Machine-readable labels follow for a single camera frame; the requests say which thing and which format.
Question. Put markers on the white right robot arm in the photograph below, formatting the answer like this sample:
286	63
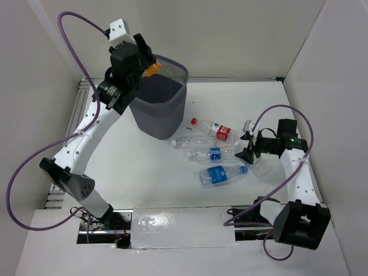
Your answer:
303	220

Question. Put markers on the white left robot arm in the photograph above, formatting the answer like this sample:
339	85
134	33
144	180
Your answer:
67	168

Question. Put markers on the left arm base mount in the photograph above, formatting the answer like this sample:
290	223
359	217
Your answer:
91	231

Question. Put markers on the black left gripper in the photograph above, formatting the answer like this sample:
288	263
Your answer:
144	46

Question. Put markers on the red label red cap bottle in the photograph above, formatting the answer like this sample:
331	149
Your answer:
213	129

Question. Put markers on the green blue label bottle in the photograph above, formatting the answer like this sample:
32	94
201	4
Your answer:
262	169

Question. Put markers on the silver reflective tape sheet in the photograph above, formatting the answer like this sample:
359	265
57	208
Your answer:
168	228

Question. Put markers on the orange juice bottle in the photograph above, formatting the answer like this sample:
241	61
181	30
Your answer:
152	69

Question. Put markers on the clear bottle blue-white cap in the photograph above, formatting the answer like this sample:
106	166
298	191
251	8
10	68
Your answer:
191	143

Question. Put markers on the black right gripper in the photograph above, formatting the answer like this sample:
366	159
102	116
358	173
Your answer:
246	155

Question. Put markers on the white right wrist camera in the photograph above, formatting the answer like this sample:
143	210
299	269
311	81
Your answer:
251	127

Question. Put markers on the blue label white cap bottle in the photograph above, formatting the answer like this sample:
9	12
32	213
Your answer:
213	155

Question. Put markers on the grey mesh waste bin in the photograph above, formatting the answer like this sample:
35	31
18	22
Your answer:
159	105

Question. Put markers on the aluminium frame rail back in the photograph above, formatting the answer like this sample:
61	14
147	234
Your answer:
96	82

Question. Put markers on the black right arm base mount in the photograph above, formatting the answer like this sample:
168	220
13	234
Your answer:
250	219

